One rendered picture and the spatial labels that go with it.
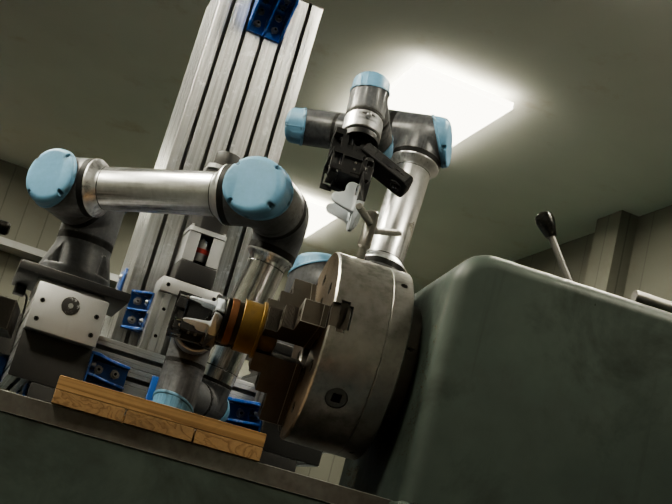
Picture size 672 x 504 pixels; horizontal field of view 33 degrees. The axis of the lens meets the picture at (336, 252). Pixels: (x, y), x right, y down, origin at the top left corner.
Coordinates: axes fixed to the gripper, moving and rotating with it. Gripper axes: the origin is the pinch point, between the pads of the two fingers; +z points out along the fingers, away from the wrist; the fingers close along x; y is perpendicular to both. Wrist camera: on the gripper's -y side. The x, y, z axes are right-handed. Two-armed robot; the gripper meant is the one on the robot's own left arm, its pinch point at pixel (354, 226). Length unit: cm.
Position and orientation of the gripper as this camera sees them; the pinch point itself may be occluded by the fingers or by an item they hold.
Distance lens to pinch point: 202.6
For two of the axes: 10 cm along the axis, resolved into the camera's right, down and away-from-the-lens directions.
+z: -1.7, 8.0, -5.8
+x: 2.8, -5.2, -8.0
